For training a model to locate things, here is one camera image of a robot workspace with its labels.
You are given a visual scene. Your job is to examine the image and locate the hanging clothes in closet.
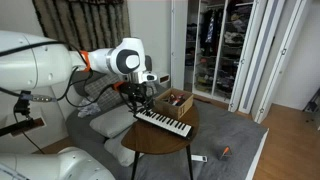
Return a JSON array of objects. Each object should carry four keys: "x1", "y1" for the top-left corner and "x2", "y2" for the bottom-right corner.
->
[{"x1": 184, "y1": 0, "x2": 254, "y2": 99}]

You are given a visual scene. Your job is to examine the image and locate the white folding closet door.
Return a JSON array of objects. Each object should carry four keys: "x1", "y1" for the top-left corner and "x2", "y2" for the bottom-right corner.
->
[{"x1": 228, "y1": 0, "x2": 314, "y2": 123}]

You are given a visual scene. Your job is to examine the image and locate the white remote control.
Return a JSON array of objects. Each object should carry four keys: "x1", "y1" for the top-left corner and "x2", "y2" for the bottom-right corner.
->
[{"x1": 191, "y1": 155, "x2": 207, "y2": 162}]

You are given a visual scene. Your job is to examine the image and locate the striped brown curtain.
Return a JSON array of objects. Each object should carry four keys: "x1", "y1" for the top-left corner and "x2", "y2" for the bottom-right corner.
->
[{"x1": 32, "y1": 0, "x2": 130, "y2": 50}]

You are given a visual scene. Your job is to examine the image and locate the open cardboard box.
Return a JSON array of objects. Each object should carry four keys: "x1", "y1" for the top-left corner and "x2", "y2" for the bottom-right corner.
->
[{"x1": 154, "y1": 88, "x2": 193, "y2": 119}]

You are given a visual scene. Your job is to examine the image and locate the orange handled tool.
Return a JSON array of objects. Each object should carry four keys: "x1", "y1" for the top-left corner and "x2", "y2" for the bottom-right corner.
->
[{"x1": 220, "y1": 146, "x2": 232, "y2": 160}]

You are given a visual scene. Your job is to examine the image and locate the small black white keyboard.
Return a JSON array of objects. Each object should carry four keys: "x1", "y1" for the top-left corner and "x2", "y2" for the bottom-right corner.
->
[{"x1": 135, "y1": 110, "x2": 193, "y2": 139}]

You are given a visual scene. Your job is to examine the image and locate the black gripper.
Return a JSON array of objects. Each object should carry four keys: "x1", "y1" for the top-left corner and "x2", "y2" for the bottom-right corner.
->
[{"x1": 120, "y1": 82, "x2": 150, "y2": 114}]

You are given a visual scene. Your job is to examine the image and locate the grey pillow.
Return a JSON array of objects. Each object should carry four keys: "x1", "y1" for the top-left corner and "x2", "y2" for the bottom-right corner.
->
[
  {"x1": 90, "y1": 105, "x2": 136, "y2": 138},
  {"x1": 104, "y1": 128, "x2": 135, "y2": 167}
]

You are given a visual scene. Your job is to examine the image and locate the grey lower pillow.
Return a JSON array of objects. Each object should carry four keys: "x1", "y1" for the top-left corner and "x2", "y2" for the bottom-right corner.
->
[{"x1": 104, "y1": 128, "x2": 135, "y2": 167}]

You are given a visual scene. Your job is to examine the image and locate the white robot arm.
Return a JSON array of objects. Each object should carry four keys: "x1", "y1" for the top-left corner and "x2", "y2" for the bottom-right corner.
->
[{"x1": 0, "y1": 30, "x2": 157, "y2": 180}]

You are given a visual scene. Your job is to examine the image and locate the crumpled grey cloth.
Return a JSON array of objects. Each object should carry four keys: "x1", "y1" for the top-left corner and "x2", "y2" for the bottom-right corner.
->
[{"x1": 78, "y1": 97, "x2": 101, "y2": 118}]

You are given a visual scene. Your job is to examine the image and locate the round wooden side table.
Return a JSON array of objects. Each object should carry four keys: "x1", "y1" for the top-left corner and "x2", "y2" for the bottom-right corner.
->
[{"x1": 121, "y1": 104, "x2": 199, "y2": 180}]

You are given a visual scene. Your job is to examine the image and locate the white bedside device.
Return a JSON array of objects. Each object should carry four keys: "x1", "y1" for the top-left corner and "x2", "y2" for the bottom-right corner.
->
[{"x1": 158, "y1": 73, "x2": 170, "y2": 84}]

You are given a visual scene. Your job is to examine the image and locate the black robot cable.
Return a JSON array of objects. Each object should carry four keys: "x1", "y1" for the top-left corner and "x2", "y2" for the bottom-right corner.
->
[{"x1": 0, "y1": 40, "x2": 134, "y2": 155}]

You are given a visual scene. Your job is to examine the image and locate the grey upper pillow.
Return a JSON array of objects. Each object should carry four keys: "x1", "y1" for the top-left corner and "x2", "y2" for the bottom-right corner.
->
[{"x1": 90, "y1": 105, "x2": 136, "y2": 138}]

